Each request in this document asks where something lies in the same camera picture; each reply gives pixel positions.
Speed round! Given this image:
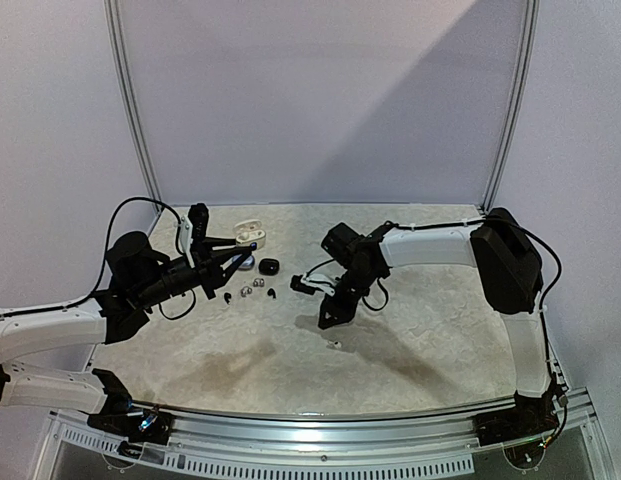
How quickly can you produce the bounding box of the cream earbud charging case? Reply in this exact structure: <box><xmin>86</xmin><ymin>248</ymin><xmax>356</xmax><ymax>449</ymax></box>
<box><xmin>233</xmin><ymin>219</ymin><xmax>267</xmax><ymax>249</ymax></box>

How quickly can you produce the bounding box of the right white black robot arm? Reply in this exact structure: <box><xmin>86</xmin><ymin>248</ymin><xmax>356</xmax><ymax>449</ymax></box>
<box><xmin>301</xmin><ymin>208</ymin><xmax>556</xmax><ymax>402</ymax></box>

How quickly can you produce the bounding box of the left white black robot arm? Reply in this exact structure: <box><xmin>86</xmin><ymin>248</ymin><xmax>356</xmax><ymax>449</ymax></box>
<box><xmin>0</xmin><ymin>231</ymin><xmax>255</xmax><ymax>415</ymax></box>

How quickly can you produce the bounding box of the blue oval charging case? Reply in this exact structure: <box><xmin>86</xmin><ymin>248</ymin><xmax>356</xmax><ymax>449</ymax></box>
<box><xmin>232</xmin><ymin>255</ymin><xmax>256</xmax><ymax>271</ymax></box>

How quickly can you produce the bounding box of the black charging case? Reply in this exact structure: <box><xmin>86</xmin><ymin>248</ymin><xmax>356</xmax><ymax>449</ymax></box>
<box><xmin>258</xmin><ymin>258</ymin><xmax>280</xmax><ymax>276</ymax></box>

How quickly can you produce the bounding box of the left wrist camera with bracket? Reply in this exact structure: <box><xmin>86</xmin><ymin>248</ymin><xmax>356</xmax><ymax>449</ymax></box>
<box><xmin>177</xmin><ymin>203</ymin><xmax>209</xmax><ymax>268</ymax></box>

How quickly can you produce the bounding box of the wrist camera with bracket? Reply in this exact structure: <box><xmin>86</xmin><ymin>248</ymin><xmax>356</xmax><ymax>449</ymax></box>
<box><xmin>177</xmin><ymin>203</ymin><xmax>209</xmax><ymax>268</ymax></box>
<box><xmin>290</xmin><ymin>273</ymin><xmax>336</xmax><ymax>296</ymax></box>

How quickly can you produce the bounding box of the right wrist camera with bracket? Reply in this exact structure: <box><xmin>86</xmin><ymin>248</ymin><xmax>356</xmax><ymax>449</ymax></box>
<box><xmin>290</xmin><ymin>273</ymin><xmax>336</xmax><ymax>296</ymax></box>

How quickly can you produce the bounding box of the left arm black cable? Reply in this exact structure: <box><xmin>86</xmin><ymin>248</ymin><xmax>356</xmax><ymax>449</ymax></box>
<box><xmin>0</xmin><ymin>196</ymin><xmax>201</xmax><ymax>321</ymax></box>

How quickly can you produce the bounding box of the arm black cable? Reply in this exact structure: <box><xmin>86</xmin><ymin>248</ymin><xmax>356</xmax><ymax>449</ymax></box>
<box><xmin>302</xmin><ymin>219</ymin><xmax>566</xmax><ymax>401</ymax></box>
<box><xmin>0</xmin><ymin>196</ymin><xmax>201</xmax><ymax>321</ymax></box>

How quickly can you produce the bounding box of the aluminium front rail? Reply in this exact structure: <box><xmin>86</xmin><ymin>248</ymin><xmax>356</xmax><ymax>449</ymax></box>
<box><xmin>36</xmin><ymin>389</ymin><xmax>614</xmax><ymax>479</ymax></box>

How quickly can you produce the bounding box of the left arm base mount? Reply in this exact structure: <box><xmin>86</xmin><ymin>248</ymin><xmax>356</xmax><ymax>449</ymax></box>
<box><xmin>87</xmin><ymin>406</ymin><xmax>176</xmax><ymax>445</ymax></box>

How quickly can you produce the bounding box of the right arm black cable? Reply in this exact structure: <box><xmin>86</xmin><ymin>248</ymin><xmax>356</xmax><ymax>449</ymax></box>
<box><xmin>302</xmin><ymin>219</ymin><xmax>566</xmax><ymax>401</ymax></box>

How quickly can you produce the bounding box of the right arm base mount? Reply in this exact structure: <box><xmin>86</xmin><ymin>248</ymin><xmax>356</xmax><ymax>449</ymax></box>
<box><xmin>472</xmin><ymin>399</ymin><xmax>568</xmax><ymax>450</ymax></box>

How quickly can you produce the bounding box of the left aluminium frame post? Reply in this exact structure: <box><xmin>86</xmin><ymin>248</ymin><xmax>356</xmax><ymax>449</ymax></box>
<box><xmin>104</xmin><ymin>0</ymin><xmax>162</xmax><ymax>200</ymax></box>

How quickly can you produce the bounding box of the aluminium frame post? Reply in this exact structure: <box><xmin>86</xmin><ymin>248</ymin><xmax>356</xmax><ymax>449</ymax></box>
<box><xmin>104</xmin><ymin>0</ymin><xmax>162</xmax><ymax>200</ymax></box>
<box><xmin>479</xmin><ymin>0</ymin><xmax>540</xmax><ymax>211</ymax></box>

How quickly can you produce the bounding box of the right aluminium frame post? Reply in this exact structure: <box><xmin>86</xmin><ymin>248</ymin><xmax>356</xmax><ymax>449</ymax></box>
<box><xmin>479</xmin><ymin>0</ymin><xmax>540</xmax><ymax>211</ymax></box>

